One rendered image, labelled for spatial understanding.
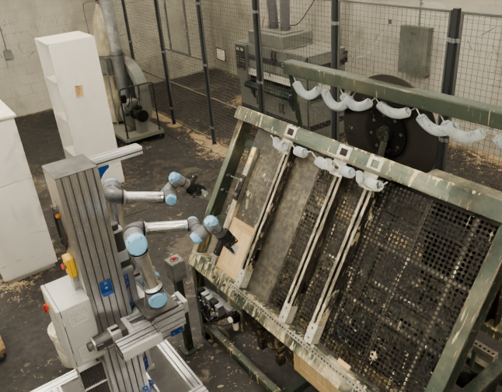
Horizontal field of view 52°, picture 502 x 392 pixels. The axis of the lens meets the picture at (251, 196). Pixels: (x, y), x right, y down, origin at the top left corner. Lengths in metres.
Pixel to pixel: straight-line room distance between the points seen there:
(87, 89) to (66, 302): 4.17
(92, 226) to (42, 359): 2.04
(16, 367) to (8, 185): 1.74
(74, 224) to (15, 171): 2.46
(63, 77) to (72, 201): 4.04
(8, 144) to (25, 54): 6.08
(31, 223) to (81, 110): 1.98
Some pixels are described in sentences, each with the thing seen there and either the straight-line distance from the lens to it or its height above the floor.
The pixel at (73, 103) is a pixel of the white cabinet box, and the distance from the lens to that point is 7.07.
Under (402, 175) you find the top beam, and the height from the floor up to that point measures 1.92.
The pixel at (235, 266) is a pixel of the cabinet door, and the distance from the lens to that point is 3.81.
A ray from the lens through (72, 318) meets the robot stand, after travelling 3.39.
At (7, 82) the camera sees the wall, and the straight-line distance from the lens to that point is 11.40.
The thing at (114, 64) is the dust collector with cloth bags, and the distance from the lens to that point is 9.08.
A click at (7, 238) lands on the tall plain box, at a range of 5.77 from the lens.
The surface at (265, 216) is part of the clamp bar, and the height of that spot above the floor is 1.39.
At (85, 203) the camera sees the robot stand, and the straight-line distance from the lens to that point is 3.11.
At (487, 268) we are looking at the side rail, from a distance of 2.71.
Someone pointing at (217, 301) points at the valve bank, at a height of 0.76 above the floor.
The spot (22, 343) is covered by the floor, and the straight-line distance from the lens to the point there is 5.22.
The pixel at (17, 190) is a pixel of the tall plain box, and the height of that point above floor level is 1.01.
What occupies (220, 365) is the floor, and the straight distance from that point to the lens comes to 4.44.
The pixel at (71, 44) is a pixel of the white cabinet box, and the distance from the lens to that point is 6.95.
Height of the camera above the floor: 3.20
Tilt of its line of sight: 28 degrees down
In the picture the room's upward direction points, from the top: 5 degrees counter-clockwise
